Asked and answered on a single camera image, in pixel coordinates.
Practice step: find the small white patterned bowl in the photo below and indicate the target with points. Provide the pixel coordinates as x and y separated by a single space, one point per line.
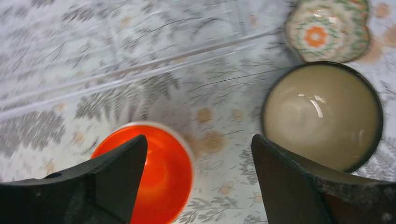
328 30

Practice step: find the floral table mat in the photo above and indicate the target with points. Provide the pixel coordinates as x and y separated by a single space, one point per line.
215 104

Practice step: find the white and teal bowl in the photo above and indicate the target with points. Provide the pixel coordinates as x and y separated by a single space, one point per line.
326 112

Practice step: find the white wire dish rack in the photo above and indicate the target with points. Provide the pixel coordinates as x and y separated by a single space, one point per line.
54 50

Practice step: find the orange bowl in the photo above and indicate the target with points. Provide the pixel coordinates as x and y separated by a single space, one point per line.
168 175

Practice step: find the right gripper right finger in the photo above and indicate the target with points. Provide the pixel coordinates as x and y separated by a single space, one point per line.
296 190

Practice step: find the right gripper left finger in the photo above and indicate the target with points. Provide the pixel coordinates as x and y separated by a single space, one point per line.
101 190

